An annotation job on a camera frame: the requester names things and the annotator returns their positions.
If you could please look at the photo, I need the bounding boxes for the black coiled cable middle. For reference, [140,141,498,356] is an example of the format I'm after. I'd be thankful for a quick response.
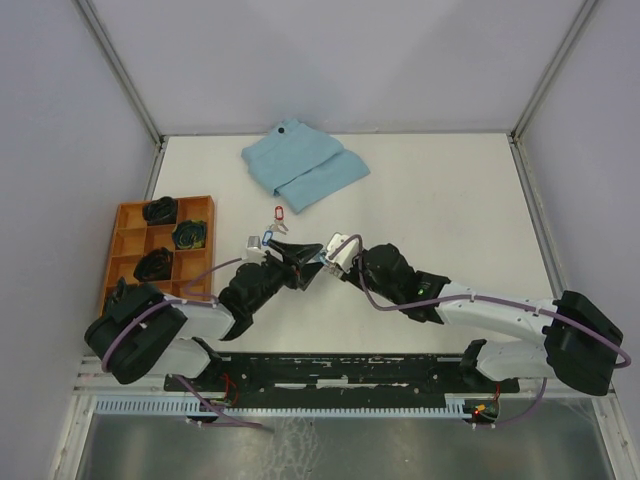
[133,249,176,282]

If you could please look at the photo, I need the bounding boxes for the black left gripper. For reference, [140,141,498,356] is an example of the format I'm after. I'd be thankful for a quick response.
[248,238,324,313]

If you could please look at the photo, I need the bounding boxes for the black coiled cable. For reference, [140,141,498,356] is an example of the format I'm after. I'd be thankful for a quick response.
[102,278,131,311]
[133,249,176,282]
[142,197,180,223]

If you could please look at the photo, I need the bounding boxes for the black coiled cable bottom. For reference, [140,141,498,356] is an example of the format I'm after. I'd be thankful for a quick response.
[102,278,131,311]

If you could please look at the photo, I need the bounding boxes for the blue green coiled cable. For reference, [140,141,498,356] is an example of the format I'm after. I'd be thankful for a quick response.
[172,218,209,250]

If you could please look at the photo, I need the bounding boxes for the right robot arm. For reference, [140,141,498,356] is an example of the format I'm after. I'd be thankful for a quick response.
[329,235,631,396]

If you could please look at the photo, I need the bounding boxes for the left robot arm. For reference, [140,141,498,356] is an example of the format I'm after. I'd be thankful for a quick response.
[84,240,323,390]

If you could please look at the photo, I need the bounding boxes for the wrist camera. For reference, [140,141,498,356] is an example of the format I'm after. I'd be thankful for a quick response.
[245,235,265,261]
[322,232,361,279]

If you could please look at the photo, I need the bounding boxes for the red tag key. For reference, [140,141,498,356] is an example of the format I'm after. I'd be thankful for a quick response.
[270,205,289,235]

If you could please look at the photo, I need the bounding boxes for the orange compartment tray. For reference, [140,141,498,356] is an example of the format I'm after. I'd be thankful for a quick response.
[100,196,216,312]

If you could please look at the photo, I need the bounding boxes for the black coiled cable top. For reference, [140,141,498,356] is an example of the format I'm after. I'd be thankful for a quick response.
[142,197,180,223]

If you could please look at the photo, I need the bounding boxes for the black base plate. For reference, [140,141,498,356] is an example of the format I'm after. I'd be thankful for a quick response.
[189,352,520,410]

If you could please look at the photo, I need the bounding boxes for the light blue cloth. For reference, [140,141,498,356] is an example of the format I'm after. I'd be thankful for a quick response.
[241,119,370,214]

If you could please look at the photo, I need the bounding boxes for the blue tag key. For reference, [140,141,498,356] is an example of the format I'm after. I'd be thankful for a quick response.
[261,226,275,246]

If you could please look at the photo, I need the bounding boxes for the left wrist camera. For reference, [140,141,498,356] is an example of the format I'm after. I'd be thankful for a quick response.
[245,235,265,261]

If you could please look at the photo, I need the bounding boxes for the white cable duct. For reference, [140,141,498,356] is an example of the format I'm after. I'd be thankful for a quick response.
[93,392,476,416]

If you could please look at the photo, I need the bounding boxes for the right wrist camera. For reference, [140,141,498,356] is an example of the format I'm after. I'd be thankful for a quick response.
[322,232,361,279]

